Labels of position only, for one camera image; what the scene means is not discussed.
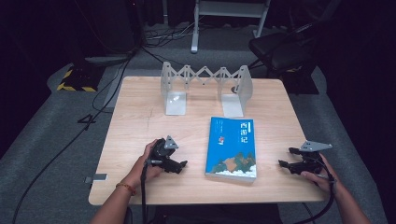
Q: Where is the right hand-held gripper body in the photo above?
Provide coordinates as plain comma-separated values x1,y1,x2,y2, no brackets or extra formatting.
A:
294,140,333,175

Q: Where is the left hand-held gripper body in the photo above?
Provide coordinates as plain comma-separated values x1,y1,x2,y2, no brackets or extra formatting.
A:
148,134,180,173

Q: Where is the white expandable book rack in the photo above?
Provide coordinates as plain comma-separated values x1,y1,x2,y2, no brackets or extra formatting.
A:
160,61,254,119

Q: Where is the blue book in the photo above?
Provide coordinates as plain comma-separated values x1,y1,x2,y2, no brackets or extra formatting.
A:
204,116,258,183

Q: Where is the person's right hand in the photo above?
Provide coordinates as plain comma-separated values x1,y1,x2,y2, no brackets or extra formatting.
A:
300,153,339,194

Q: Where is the person's left hand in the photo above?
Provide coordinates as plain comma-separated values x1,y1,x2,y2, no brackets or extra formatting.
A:
126,138,164,189

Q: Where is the black chair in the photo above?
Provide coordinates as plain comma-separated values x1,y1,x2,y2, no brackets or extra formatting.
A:
247,21,319,79

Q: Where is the grey flat stand base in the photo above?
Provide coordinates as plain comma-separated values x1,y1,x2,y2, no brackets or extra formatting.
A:
83,53,134,67

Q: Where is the yellow black striped base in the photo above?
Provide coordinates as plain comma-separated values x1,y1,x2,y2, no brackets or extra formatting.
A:
56,63,106,93

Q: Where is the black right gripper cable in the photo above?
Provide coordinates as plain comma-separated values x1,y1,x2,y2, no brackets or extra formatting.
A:
292,157,338,224

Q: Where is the orange beaded bracelet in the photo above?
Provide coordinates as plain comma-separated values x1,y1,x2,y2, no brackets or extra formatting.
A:
115,182,137,197

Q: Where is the long black floor cable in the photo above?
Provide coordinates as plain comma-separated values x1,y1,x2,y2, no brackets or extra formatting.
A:
11,52,135,224

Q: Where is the bundle of floor cables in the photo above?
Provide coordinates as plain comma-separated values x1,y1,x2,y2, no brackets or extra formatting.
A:
142,21,201,49

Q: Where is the white metal stand frame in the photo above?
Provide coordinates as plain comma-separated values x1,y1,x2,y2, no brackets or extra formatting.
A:
190,0,273,54

